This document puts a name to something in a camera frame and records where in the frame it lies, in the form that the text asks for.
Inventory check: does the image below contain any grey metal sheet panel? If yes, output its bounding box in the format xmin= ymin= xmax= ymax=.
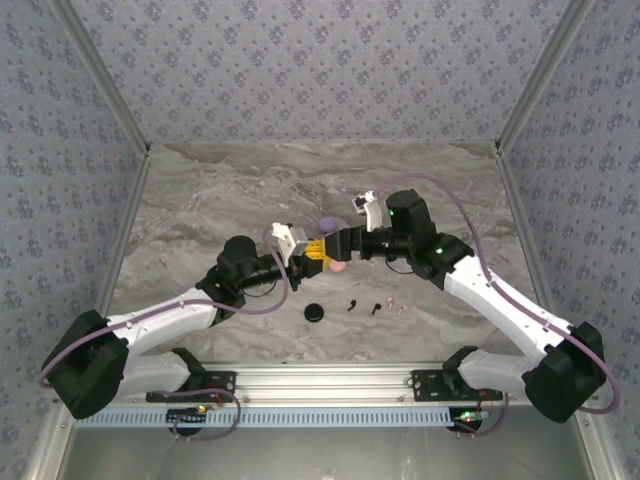
xmin=59 ymin=424 xmax=596 ymax=480

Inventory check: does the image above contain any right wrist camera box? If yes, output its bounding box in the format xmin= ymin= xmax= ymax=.
xmin=352 ymin=190 xmax=384 ymax=233

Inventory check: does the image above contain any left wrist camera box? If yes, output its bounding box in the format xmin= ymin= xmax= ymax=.
xmin=269 ymin=221 xmax=309 ymax=266

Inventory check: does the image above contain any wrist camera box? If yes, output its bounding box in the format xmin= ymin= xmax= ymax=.
xmin=269 ymin=221 xmax=309 ymax=266
xmin=352 ymin=190 xmax=384 ymax=233

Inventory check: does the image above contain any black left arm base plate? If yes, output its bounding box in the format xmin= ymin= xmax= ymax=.
xmin=145 ymin=370 xmax=237 ymax=403

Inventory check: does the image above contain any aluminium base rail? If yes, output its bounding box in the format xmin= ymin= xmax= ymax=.
xmin=54 ymin=363 xmax=599 ymax=407

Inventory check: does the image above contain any small circuit board with LED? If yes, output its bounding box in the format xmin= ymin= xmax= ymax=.
xmin=452 ymin=408 xmax=489 ymax=432
xmin=167 ymin=405 xmax=209 ymax=425

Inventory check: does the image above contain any aluminium lower frame leg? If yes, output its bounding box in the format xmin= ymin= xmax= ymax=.
xmin=24 ymin=412 xmax=76 ymax=480
xmin=573 ymin=417 xmax=626 ymax=480

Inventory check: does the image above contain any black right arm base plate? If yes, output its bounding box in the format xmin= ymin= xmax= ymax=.
xmin=411 ymin=369 xmax=504 ymax=403

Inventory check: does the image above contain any aluminium table side rail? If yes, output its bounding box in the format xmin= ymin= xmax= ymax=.
xmin=74 ymin=149 xmax=153 ymax=366
xmin=494 ymin=144 xmax=571 ymax=364

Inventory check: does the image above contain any aluminium frame post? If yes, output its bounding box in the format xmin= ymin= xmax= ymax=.
xmin=493 ymin=0 xmax=597 ymax=157
xmin=49 ymin=0 xmax=153 ymax=157

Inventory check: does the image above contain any slotted pale blue cable duct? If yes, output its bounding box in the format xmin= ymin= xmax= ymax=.
xmin=74 ymin=408 xmax=464 ymax=429

